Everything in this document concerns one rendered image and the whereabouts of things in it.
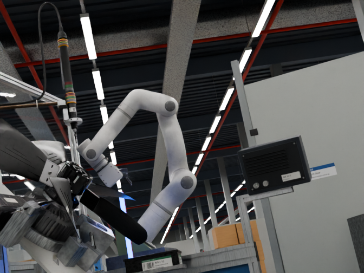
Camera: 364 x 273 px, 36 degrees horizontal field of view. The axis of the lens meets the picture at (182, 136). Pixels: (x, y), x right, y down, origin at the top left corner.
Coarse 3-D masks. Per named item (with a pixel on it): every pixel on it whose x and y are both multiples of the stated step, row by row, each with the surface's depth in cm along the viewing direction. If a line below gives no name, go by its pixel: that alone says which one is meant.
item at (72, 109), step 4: (60, 28) 233; (60, 32) 232; (64, 32) 233; (60, 36) 231; (64, 36) 232; (68, 104) 224; (72, 104) 224; (68, 108) 224; (72, 108) 223; (68, 112) 224; (72, 112) 223; (76, 112) 225; (72, 116) 223; (76, 116) 224; (72, 124) 222; (76, 124) 223; (72, 128) 222; (76, 128) 223
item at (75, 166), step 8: (64, 168) 204; (72, 168) 202; (80, 168) 211; (64, 176) 203; (72, 176) 202; (80, 176) 202; (88, 176) 210; (72, 184) 202; (80, 184) 203; (88, 184) 206; (48, 192) 203; (56, 192) 203; (80, 192) 205; (56, 200) 202; (72, 200) 206
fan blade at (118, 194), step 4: (96, 184) 219; (88, 188) 223; (92, 188) 224; (96, 188) 224; (100, 188) 224; (104, 188) 224; (108, 188) 224; (112, 188) 224; (96, 192) 231; (100, 192) 231; (104, 192) 231; (108, 192) 230; (112, 192) 229; (116, 192) 228; (120, 192) 227; (112, 196) 239; (116, 196) 236; (120, 196) 234; (124, 196) 232; (128, 196) 230
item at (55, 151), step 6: (36, 144) 230; (42, 144) 230; (48, 144) 231; (54, 144) 232; (60, 144) 234; (42, 150) 225; (48, 150) 225; (54, 150) 226; (60, 150) 227; (48, 156) 221; (54, 156) 221; (60, 156) 222; (66, 156) 222; (54, 162) 217; (60, 162) 217
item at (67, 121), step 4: (60, 100) 223; (64, 100) 224; (60, 104) 223; (64, 104) 223; (60, 108) 222; (64, 108) 223; (64, 112) 222; (64, 116) 222; (64, 120) 222; (68, 120) 221; (72, 120) 220; (76, 120) 221; (80, 120) 222; (68, 124) 224
